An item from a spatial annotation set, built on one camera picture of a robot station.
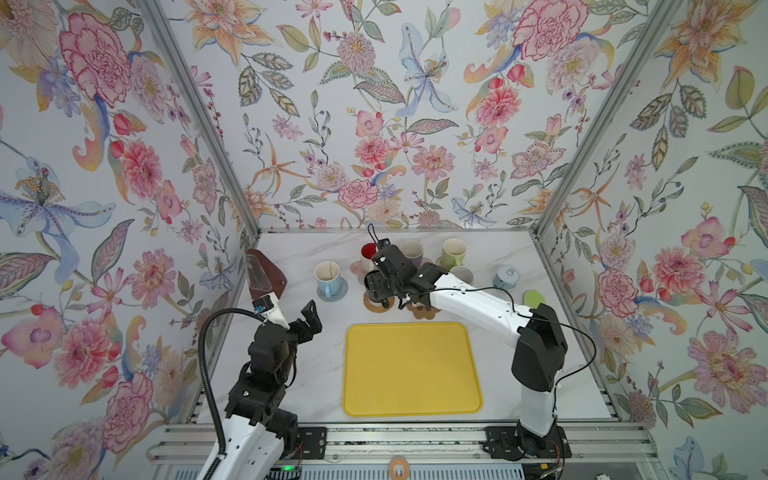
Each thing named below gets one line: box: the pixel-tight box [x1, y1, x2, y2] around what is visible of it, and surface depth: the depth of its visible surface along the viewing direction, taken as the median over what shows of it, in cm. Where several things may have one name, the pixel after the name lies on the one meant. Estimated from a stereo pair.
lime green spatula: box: [524, 290, 546, 309], surface depth 104 cm
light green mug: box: [441, 238, 468, 272], surface depth 104 cm
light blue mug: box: [314, 260, 342, 298], surface depth 97 cm
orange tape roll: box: [389, 456, 409, 480], surface depth 72 cm
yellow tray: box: [343, 322, 483, 417], surface depth 87 cm
